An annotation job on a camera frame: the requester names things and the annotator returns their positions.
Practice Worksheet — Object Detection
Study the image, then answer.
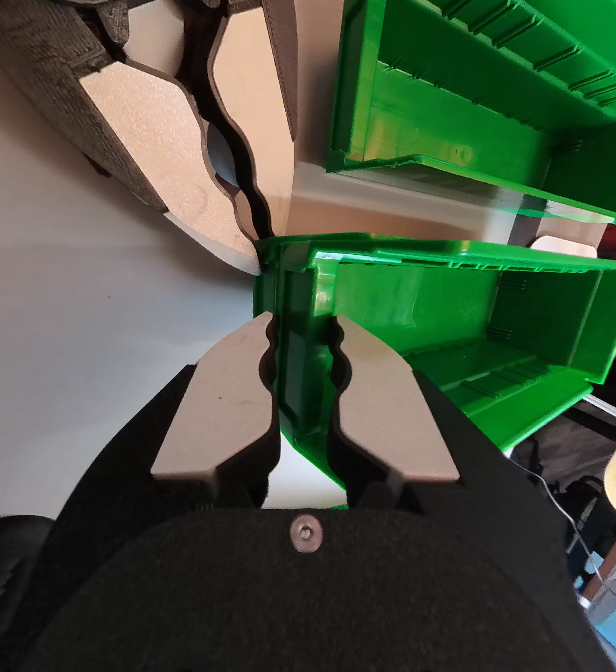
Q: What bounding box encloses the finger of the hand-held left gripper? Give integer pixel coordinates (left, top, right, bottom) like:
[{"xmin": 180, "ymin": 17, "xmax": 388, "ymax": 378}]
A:
[
  {"xmin": 182, "ymin": 5, "xmax": 294, "ymax": 238},
  {"xmin": 78, "ymin": 59, "xmax": 264, "ymax": 276}
]

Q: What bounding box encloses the thin grey cable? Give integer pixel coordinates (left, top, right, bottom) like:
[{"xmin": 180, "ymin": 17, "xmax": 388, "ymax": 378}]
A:
[{"xmin": 507, "ymin": 451, "xmax": 616, "ymax": 625}]

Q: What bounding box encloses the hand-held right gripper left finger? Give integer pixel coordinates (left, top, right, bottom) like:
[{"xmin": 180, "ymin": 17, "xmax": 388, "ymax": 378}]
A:
[{"xmin": 150, "ymin": 311, "xmax": 282, "ymax": 507}]

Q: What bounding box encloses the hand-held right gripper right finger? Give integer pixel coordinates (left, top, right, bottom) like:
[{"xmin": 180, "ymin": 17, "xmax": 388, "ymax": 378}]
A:
[{"xmin": 328, "ymin": 315, "xmax": 461, "ymax": 509}]

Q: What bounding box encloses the green plastic bin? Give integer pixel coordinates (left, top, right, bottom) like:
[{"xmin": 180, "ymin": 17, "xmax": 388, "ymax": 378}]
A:
[
  {"xmin": 254, "ymin": 233, "xmax": 550, "ymax": 337},
  {"xmin": 326, "ymin": 0, "xmax": 616, "ymax": 229},
  {"xmin": 274, "ymin": 247, "xmax": 616, "ymax": 511},
  {"xmin": 263, "ymin": 237, "xmax": 616, "ymax": 337}
]

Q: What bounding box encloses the light grey desk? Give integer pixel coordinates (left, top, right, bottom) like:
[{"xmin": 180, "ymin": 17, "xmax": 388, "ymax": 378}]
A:
[{"xmin": 0, "ymin": 21, "xmax": 603, "ymax": 526}]

